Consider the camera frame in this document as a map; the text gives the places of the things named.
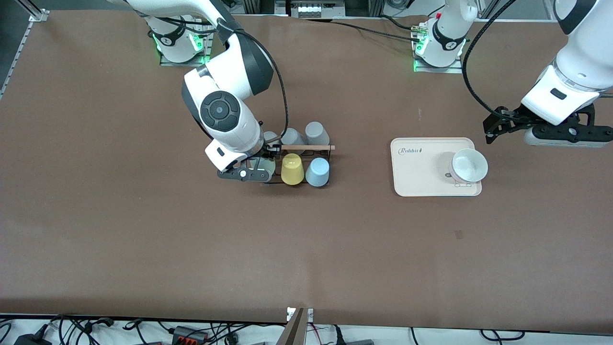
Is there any brown camera mount post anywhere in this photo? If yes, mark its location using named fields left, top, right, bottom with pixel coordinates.
left=277, top=308, right=307, bottom=345

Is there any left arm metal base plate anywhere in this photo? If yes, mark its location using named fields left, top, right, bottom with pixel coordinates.
left=413, top=22, right=464, bottom=74

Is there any black power adapter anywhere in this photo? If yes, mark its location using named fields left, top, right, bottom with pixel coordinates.
left=13, top=332, right=53, bottom=345

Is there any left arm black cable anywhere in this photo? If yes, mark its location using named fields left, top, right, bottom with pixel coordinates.
left=461, top=0, right=518, bottom=118

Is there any long black table cable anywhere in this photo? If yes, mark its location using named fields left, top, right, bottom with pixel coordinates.
left=306, top=17, right=422, bottom=43

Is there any short black table cable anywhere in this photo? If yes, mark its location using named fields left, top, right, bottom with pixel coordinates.
left=378, top=14, right=422, bottom=32

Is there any aluminium table edge rail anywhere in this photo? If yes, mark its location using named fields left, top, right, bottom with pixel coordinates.
left=0, top=0, right=49, bottom=99

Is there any black orange connector block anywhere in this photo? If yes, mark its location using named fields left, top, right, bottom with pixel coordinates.
left=171, top=326, right=209, bottom=345

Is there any yellow cup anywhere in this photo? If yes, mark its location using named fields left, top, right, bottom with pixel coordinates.
left=281, top=153, right=305, bottom=186

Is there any white power strip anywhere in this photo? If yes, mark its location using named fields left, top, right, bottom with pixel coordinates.
left=292, top=0, right=346, bottom=19

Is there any white bowl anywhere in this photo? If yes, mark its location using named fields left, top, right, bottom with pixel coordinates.
left=449, top=148, right=489, bottom=185

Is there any black wire cup rack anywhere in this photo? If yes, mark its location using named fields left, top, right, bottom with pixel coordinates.
left=259, top=143, right=336, bottom=186

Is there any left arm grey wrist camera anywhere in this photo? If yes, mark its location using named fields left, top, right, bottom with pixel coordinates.
left=524, top=124, right=613, bottom=147

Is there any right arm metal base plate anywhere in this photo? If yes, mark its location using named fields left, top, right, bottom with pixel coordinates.
left=159, top=19, right=212, bottom=67

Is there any pale green cup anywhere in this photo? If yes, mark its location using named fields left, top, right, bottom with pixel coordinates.
left=253, top=157, right=277, bottom=177

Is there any cream rabbit print tray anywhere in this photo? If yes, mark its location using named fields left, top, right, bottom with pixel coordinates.
left=390, top=138, right=482, bottom=197

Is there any light blue cup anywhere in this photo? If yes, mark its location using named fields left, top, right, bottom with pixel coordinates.
left=305, top=157, right=330, bottom=187

